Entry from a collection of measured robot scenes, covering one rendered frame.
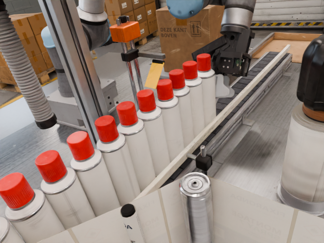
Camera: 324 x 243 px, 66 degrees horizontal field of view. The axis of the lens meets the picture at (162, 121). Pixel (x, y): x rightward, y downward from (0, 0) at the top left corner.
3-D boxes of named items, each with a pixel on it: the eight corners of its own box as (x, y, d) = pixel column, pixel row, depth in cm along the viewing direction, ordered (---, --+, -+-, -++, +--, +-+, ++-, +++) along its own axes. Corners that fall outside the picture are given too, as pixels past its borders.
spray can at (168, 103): (178, 168, 58) (167, 89, 47) (160, 161, 61) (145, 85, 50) (189, 154, 61) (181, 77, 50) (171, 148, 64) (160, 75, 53)
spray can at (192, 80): (196, 143, 65) (190, 69, 54) (182, 136, 68) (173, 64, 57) (209, 133, 67) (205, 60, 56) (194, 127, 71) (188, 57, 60)
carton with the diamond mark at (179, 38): (211, 78, 103) (209, 8, 89) (164, 72, 116) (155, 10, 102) (237, 53, 123) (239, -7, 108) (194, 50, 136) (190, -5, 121)
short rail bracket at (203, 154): (208, 191, 57) (205, 152, 51) (196, 186, 59) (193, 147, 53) (214, 182, 59) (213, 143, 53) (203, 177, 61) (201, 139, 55)
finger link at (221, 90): (222, 110, 65) (231, 75, 63) (203, 105, 68) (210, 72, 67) (227, 110, 67) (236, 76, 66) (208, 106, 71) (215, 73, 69)
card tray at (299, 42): (312, 64, 105) (313, 55, 103) (251, 58, 120) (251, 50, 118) (327, 42, 123) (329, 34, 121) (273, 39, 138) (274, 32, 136)
